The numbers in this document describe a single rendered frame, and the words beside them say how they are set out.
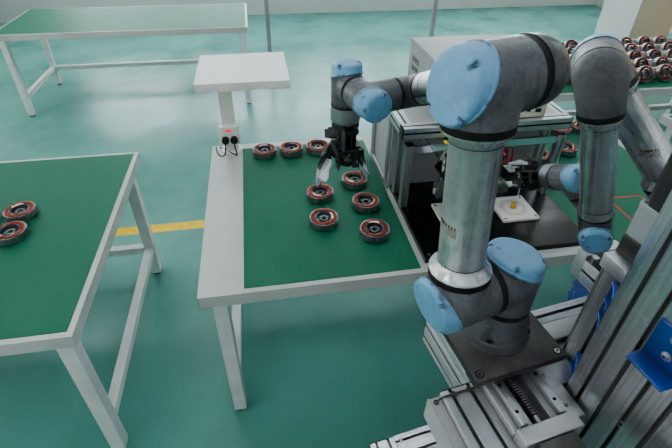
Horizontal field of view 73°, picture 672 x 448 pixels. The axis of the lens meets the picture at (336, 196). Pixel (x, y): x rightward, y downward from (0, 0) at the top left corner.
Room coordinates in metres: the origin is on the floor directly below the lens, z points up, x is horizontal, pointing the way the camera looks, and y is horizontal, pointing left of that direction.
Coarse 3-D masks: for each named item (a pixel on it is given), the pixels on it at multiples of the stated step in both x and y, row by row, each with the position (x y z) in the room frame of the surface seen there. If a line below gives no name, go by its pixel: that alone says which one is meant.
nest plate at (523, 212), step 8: (496, 200) 1.51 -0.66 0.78; (504, 200) 1.51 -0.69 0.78; (512, 200) 1.51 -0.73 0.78; (520, 200) 1.51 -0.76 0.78; (496, 208) 1.45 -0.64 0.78; (504, 208) 1.46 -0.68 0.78; (520, 208) 1.46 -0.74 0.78; (528, 208) 1.46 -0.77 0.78; (504, 216) 1.40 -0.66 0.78; (512, 216) 1.40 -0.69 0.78; (520, 216) 1.40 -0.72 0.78; (528, 216) 1.41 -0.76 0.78; (536, 216) 1.41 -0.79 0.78
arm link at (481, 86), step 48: (480, 48) 0.62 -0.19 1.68; (528, 48) 0.64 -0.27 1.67; (432, 96) 0.64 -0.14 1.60; (480, 96) 0.57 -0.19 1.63; (528, 96) 0.61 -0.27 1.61; (480, 144) 0.59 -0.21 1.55; (480, 192) 0.59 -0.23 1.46; (480, 240) 0.58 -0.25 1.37; (432, 288) 0.57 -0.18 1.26; (480, 288) 0.56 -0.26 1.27
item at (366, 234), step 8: (368, 224) 1.34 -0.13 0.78; (376, 224) 1.35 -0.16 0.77; (384, 224) 1.34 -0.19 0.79; (360, 232) 1.31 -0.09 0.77; (368, 232) 1.29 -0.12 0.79; (376, 232) 1.31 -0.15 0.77; (384, 232) 1.29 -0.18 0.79; (368, 240) 1.27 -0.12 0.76; (376, 240) 1.27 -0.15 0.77; (384, 240) 1.28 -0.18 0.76
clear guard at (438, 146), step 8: (432, 144) 1.46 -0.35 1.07; (440, 144) 1.46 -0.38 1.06; (440, 152) 1.40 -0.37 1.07; (440, 160) 1.35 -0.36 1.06; (504, 160) 1.35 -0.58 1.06; (504, 168) 1.32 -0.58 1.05; (512, 168) 1.33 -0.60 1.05; (504, 176) 1.30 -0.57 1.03; (512, 176) 1.31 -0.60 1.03; (504, 184) 1.28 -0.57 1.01; (512, 184) 1.29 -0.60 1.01
